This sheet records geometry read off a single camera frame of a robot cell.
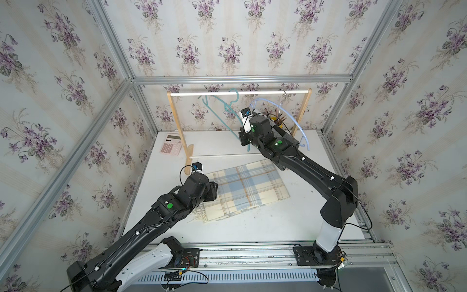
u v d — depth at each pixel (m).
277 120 1.14
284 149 0.56
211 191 0.57
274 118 1.15
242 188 0.93
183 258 0.72
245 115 0.66
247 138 0.70
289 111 1.15
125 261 0.42
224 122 0.86
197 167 0.64
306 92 0.73
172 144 1.11
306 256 0.73
